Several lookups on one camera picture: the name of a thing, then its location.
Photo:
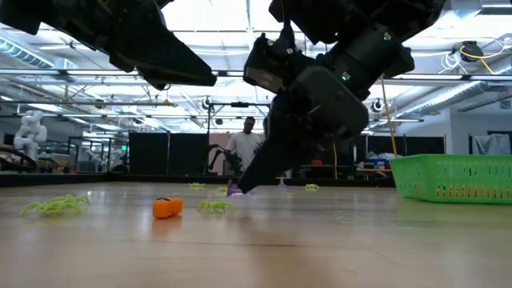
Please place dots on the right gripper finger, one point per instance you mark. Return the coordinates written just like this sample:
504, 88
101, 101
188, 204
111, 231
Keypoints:
284, 148

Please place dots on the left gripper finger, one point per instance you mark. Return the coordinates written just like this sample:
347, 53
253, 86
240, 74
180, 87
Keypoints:
160, 52

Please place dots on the purple witch hat toy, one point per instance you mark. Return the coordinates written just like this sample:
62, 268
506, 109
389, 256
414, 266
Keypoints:
233, 189
282, 183

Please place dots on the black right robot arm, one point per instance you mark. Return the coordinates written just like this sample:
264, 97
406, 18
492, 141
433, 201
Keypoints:
360, 40

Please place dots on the black background robot arm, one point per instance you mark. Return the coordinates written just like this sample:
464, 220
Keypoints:
230, 158

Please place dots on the person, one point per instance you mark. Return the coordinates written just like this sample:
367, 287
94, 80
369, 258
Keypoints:
245, 146

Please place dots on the green spider toy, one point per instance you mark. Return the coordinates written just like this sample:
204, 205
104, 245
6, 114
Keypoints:
76, 199
312, 187
196, 185
44, 208
222, 189
216, 206

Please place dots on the black equipment cart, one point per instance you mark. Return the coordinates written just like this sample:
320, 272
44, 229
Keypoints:
348, 160

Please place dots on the pale curtain backdrop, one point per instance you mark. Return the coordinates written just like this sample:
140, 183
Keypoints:
218, 138

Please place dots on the black partition panel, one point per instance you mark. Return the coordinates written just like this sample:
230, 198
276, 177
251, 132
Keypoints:
424, 145
148, 154
188, 154

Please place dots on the long ceiling light bar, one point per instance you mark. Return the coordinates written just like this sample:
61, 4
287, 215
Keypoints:
440, 76

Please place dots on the white humanoid robot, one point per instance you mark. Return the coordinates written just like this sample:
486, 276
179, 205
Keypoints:
31, 132

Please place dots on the green plastic basket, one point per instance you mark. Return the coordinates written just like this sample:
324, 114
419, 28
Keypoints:
452, 176

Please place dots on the grey hanging cloth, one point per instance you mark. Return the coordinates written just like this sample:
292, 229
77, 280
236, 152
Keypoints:
498, 144

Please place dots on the black metal gantry frame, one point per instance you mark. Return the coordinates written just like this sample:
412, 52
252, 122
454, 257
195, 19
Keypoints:
240, 105

